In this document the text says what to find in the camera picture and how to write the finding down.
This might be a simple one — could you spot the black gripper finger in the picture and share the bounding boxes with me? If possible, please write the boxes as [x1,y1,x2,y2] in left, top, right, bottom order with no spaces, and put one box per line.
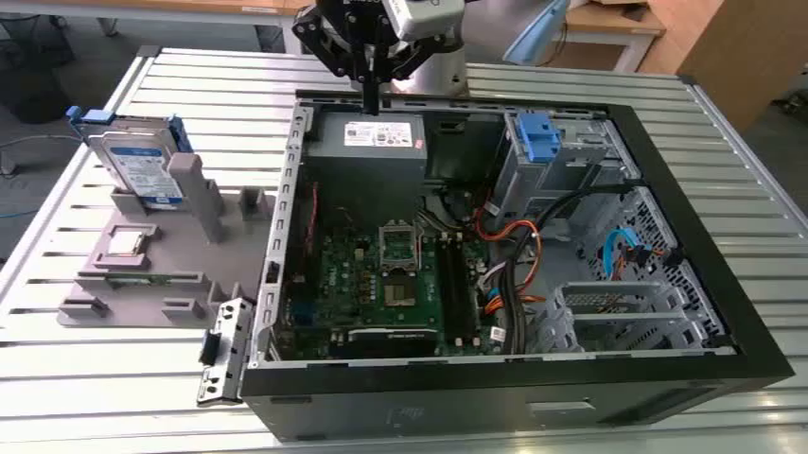
[290,9,374,116]
[372,35,461,116]

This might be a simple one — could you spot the hard disk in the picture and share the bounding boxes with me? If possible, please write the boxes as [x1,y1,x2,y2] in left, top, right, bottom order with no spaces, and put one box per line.
[66,106,189,210]

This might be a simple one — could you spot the blue SATA wire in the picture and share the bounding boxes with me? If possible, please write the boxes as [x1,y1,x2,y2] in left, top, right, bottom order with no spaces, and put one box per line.
[602,226,654,285]

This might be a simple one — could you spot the disk power wire black connectors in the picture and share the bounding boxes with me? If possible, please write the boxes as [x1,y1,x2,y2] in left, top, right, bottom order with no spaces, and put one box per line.
[622,238,688,280]

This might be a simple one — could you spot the grey metal disk bay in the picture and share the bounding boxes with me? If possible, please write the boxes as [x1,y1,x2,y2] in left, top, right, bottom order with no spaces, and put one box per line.
[545,281,715,354]

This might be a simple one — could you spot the white framed desk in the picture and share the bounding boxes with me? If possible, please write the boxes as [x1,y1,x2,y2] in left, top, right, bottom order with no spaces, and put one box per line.
[37,0,317,56]

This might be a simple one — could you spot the blue plastic bay latch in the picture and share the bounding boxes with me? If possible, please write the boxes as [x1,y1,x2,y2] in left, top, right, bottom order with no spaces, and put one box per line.
[516,112,563,163]

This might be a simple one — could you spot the grey power supply unit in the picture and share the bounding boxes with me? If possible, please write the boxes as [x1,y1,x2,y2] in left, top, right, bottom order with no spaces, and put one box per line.
[301,112,431,228]

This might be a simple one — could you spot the wooden top desk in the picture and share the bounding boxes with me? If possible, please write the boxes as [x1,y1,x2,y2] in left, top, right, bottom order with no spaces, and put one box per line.
[555,3,668,73]

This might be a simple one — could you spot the grey metal drive cage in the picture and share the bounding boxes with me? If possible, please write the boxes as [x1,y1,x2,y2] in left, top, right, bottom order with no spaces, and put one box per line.
[492,111,639,237]

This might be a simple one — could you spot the metal socket cover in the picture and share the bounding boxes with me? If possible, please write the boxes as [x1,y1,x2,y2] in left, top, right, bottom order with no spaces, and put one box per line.
[377,219,424,276]

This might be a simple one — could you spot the black waste bin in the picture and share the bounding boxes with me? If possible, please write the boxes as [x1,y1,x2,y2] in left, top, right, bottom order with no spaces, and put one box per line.
[0,27,79,125]

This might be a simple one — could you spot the black RAM slot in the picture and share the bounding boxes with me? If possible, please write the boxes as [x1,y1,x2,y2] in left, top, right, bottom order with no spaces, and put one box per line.
[461,235,485,346]
[439,235,457,346]
[445,235,465,346]
[453,235,475,346]

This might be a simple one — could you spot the CPU socket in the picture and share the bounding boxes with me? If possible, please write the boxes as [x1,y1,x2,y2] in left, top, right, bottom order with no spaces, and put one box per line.
[382,278,424,308]

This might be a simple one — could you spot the green motherboard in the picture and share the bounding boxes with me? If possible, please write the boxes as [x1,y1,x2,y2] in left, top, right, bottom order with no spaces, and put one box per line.
[281,221,511,361]

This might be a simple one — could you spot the silver CPU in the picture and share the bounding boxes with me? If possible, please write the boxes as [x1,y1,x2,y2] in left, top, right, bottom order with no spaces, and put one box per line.
[105,230,151,256]

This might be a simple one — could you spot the grey plastic parts rack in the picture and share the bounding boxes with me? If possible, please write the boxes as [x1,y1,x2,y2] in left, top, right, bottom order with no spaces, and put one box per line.
[58,151,280,328]

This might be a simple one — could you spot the wooden cabinet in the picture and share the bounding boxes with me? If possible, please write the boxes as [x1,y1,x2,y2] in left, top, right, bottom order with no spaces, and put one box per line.
[640,0,808,136]

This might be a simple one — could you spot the green RAM stick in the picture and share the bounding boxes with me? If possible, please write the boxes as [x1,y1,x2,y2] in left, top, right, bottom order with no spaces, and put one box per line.
[105,273,177,288]

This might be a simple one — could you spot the black graphics card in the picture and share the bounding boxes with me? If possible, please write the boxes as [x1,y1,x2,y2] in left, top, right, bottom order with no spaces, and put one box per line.
[328,326,441,361]

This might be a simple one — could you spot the black open PC case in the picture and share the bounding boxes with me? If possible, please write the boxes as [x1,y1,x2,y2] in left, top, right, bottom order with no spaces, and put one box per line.
[242,88,797,444]

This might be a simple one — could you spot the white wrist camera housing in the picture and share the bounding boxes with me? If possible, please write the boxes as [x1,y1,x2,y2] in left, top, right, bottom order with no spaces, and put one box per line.
[384,0,468,43]

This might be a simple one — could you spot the power supply wire bundle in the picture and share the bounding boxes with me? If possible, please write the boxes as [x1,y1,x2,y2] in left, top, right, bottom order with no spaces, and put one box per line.
[416,182,495,233]

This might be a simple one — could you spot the red black fan wire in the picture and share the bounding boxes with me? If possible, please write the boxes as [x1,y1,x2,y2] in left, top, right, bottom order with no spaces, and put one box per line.
[301,183,321,280]

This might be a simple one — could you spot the orange red wire bundle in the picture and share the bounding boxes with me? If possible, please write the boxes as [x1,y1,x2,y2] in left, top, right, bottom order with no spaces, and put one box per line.
[473,207,549,316]

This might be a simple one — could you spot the thick black cable bundle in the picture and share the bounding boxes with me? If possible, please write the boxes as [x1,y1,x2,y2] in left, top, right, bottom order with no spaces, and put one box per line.
[501,182,646,355]

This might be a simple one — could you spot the metal slot retention bracket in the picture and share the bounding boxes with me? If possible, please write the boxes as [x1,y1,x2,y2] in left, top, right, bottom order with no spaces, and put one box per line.
[197,296,256,408]

